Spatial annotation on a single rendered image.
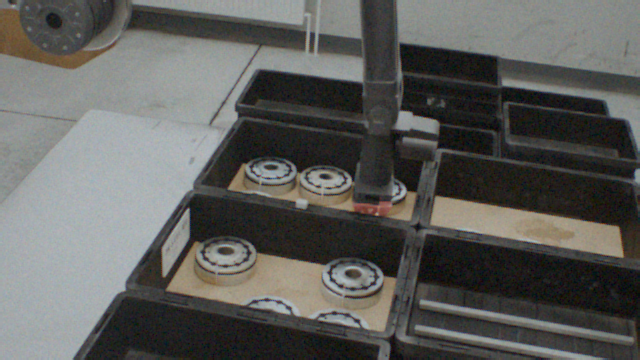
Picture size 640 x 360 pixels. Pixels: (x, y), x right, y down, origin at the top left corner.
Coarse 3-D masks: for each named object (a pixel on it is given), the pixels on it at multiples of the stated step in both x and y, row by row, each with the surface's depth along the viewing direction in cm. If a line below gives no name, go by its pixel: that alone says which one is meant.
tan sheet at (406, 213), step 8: (240, 168) 178; (240, 176) 175; (232, 184) 172; (240, 184) 173; (352, 184) 176; (288, 192) 171; (296, 192) 172; (352, 192) 173; (408, 192) 175; (416, 192) 175; (296, 200) 169; (352, 200) 171; (408, 200) 172; (344, 208) 168; (352, 208) 168; (408, 208) 170; (392, 216) 167; (400, 216) 167; (408, 216) 167
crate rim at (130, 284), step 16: (192, 192) 149; (208, 192) 150; (176, 208) 145; (272, 208) 148; (288, 208) 148; (368, 224) 146; (384, 224) 146; (160, 240) 136; (144, 256) 132; (400, 272) 134; (128, 288) 125; (144, 288) 126; (400, 288) 131; (208, 304) 124; (224, 304) 124; (240, 304) 124; (400, 304) 127; (288, 320) 122; (304, 320) 122; (320, 320) 123; (384, 336) 121
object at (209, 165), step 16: (288, 128) 174; (304, 128) 174; (224, 144) 165; (208, 160) 159; (224, 192) 150; (240, 192) 151; (320, 208) 148; (336, 208) 149; (416, 208) 151; (400, 224) 146; (416, 224) 147
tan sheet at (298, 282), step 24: (192, 264) 148; (264, 264) 150; (288, 264) 151; (312, 264) 151; (168, 288) 142; (192, 288) 143; (216, 288) 143; (240, 288) 144; (264, 288) 144; (288, 288) 145; (312, 288) 145; (384, 288) 147; (312, 312) 140; (360, 312) 141; (384, 312) 141
